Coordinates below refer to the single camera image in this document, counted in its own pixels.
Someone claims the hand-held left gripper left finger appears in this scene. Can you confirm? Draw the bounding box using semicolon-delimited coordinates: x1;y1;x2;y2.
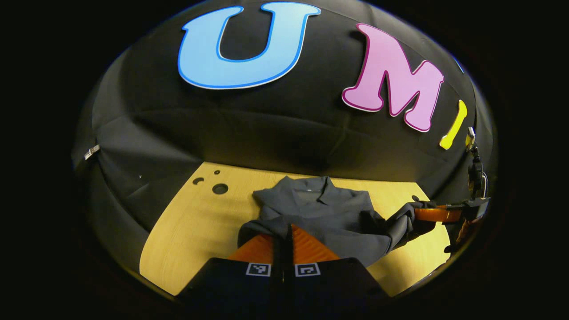
178;224;286;308

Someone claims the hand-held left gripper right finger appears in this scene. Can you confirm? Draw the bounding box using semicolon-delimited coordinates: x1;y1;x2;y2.
284;224;393;308

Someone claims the grey polo shirt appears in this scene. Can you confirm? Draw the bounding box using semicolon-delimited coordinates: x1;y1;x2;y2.
238;176;438;268

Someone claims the black backdrop cloth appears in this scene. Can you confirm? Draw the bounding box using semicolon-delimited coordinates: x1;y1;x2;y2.
71;0;496;278

